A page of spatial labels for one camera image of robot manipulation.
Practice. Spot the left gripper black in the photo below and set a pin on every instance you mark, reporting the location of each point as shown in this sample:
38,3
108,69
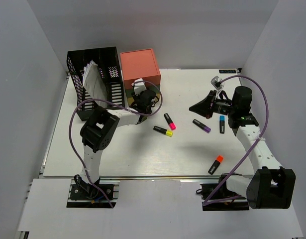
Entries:
137,97

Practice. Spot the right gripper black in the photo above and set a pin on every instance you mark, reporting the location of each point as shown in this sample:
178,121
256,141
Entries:
204,107

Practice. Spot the yellow bottom drawer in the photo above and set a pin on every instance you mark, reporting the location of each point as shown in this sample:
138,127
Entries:
131,100

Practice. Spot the green drawer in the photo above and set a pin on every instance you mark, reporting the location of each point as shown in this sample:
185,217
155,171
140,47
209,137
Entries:
156,89

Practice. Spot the purple black highlighter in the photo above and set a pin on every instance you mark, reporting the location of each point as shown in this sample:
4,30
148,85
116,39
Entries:
201,126

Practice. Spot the coral top drawer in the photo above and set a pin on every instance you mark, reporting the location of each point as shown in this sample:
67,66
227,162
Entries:
155,79

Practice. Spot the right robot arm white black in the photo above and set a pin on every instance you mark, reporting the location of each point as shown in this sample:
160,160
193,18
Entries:
272,185

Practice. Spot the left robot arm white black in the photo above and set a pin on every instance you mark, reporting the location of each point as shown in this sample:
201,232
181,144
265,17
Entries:
98,132

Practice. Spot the blue black highlighter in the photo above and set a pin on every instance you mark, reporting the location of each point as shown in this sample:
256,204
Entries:
222,124

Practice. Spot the coral drawer cabinet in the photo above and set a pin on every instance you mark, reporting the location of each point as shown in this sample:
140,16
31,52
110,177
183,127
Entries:
140,63

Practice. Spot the pink black highlighter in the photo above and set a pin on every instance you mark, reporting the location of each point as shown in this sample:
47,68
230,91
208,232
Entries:
169,121

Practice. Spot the yellow black highlighter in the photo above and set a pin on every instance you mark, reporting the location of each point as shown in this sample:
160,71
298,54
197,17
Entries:
163,131

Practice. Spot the white paper stack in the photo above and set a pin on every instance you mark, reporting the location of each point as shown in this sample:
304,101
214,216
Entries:
93,83

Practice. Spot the black mesh file organizer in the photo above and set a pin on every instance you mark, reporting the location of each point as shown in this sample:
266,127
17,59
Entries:
109,68

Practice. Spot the orange black highlighter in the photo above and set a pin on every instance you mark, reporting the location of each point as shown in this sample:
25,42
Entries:
215,165

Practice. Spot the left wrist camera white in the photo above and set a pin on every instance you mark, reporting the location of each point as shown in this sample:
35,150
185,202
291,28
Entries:
138,87

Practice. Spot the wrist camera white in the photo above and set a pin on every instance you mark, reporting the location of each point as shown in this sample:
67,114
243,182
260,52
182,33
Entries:
216,82
138,87

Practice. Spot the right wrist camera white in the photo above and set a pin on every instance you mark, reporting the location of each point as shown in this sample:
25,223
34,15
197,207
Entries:
216,82

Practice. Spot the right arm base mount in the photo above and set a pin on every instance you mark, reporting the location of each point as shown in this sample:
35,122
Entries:
239,204

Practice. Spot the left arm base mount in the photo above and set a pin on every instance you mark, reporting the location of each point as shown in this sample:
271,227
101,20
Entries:
84,195

